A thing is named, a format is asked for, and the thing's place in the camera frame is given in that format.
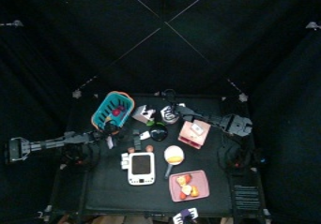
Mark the small red toy food piece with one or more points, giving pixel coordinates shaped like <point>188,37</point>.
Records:
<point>182,196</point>

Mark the dark toy eggplant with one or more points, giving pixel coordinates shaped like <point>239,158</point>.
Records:
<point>159,133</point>

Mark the teal basket with orange rim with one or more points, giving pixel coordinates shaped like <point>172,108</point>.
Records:
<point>112,110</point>

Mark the red toy vegetable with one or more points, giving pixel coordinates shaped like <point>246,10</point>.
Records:
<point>117,111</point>

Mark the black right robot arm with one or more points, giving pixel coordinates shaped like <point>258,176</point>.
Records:
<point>227,123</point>

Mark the pink tray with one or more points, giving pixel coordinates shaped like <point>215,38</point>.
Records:
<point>195,184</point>

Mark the pale toy food piece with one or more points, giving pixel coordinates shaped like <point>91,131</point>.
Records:
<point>186,189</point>

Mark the orange toy food piece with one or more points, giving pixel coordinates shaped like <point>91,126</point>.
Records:
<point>194,191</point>

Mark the toy pan with fried egg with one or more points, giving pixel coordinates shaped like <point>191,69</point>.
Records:
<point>174,155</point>

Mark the pink toy box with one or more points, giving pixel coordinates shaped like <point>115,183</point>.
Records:
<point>194,134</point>

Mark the metal frame clamp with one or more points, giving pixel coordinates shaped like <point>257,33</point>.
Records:
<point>311,25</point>
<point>16,23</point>
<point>76,93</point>
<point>242,97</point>

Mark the white cube with black marks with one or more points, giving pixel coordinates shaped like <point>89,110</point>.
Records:
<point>143,113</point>

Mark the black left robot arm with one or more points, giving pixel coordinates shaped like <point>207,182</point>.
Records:
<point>49,142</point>

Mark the purple and white toy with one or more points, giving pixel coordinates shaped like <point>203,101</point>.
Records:
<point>186,215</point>

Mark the yellow starfruit slice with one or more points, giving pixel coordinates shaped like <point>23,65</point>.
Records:
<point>180,180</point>

